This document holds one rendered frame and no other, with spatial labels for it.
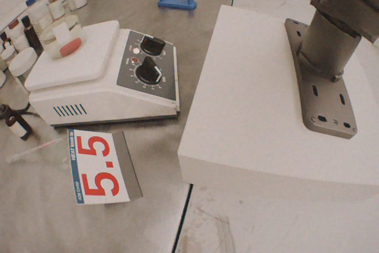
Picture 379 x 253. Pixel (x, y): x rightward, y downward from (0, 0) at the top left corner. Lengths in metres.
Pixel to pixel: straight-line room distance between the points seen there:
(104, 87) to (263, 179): 0.18
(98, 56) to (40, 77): 0.08
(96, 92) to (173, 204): 0.14
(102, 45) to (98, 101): 0.07
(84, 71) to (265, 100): 0.18
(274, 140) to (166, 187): 0.12
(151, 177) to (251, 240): 0.13
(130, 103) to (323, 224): 0.27
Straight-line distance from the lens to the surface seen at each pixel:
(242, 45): 0.25
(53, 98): 0.26
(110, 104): 0.24
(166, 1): 0.55
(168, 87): 0.25
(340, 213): 0.28
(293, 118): 0.19
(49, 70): 0.26
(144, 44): 0.28
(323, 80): 0.24
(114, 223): 0.23
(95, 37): 0.28
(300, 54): 0.24
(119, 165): 0.24
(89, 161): 0.23
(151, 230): 0.22
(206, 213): 0.21
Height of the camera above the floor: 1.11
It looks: 53 degrees down
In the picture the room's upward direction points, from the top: 2 degrees counter-clockwise
